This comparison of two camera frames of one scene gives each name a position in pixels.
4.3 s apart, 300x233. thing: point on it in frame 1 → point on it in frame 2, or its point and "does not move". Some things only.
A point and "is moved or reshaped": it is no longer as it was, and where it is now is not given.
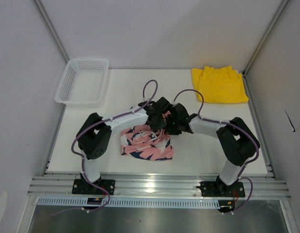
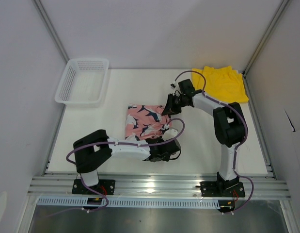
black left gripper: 162,125 → 166,158
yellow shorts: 219,85 does not move
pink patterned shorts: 142,141 is moved or reshaped
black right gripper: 169,129 → 169,108
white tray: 83,82 does not move
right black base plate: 214,189 does not move
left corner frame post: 39,8 does not move
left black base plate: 81,186 does not move
